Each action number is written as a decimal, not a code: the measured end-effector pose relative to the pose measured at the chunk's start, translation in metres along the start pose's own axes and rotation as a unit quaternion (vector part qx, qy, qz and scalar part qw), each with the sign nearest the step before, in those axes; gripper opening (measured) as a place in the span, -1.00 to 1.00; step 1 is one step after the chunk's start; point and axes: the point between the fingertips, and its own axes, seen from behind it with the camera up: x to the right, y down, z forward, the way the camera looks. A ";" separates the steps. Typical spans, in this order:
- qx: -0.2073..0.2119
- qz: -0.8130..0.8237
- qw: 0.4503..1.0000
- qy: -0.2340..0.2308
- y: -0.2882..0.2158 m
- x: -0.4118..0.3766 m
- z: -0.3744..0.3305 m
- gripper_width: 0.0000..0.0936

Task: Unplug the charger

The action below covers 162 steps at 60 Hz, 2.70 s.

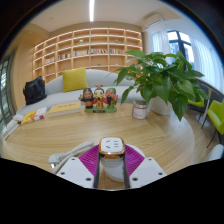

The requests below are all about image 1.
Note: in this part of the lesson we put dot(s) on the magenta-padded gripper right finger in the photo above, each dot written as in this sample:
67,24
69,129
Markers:
135,160

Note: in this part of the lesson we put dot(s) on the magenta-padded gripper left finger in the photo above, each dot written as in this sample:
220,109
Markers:
87,160

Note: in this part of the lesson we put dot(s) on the white charger with gold rim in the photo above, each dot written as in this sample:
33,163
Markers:
112,148

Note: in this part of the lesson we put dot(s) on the round white power strip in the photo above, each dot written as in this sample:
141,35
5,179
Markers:
113,175

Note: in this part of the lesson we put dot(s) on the small white jar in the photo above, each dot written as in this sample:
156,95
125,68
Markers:
139,110

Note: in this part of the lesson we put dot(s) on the large yellow book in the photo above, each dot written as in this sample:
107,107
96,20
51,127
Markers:
64,108

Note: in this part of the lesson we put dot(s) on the colourful figurine trio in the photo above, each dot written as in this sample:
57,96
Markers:
99,98

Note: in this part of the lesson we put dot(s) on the white and red box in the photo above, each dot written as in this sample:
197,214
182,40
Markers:
40,113

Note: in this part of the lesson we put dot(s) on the grey curved sofa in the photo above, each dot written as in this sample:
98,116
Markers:
56,96

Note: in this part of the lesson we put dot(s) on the small yellow book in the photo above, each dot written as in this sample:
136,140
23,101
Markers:
28,117

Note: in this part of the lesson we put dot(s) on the small white object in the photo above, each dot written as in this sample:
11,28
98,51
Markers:
18,117

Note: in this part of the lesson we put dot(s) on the yellow cushion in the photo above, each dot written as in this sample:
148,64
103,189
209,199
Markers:
75,79

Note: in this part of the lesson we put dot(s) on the green chair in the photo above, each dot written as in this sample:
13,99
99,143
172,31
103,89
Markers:
216,115
196,103

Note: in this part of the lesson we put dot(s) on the green potted plant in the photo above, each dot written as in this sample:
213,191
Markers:
160,80

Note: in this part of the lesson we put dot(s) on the black bag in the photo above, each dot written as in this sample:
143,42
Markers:
34,90

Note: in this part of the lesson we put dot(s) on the glass door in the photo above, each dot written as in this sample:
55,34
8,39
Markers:
5,90

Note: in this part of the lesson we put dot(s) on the wooden shelf unit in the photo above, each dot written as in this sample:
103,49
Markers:
86,50

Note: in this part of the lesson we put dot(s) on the white curtain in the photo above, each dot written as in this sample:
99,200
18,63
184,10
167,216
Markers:
160,43
208,63

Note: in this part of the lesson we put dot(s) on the dark-framed window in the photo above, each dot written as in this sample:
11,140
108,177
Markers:
180,43

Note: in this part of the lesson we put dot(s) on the white air conditioner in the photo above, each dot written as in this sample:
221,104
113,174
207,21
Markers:
154,20

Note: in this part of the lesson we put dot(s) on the long ceiling light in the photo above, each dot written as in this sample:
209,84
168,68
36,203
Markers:
91,10

